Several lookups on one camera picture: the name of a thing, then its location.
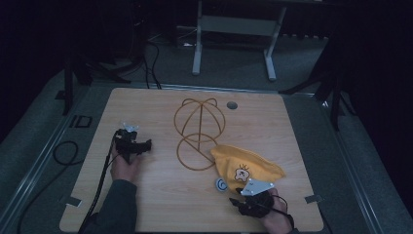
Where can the person's right hand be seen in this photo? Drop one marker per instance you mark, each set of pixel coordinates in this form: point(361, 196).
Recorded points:
point(277, 217)

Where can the person's left hand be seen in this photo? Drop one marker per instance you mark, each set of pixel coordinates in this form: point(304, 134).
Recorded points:
point(125, 169)

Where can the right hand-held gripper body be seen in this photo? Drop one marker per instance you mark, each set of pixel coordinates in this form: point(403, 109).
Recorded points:
point(256, 201)

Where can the metal floor rail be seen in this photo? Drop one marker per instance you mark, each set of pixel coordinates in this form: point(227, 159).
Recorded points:
point(354, 169)
point(32, 169)

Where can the black rectangular floor frame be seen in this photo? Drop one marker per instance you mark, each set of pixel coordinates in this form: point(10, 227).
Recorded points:
point(73, 121)

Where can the yellow hat with cartoon print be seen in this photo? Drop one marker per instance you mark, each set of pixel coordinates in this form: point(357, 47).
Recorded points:
point(233, 159)

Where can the white metal desk frame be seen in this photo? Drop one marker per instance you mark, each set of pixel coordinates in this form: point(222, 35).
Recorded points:
point(237, 26)

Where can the grey round table grommet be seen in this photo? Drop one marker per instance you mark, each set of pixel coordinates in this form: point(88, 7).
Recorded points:
point(232, 105)

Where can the black tripod stand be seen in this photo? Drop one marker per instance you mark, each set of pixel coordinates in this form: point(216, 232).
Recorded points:
point(336, 97)
point(68, 87)

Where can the round white and blue badge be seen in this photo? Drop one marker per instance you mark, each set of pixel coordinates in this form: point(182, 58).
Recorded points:
point(221, 184)

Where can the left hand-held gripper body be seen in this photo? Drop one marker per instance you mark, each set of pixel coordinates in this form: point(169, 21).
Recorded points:
point(125, 143)

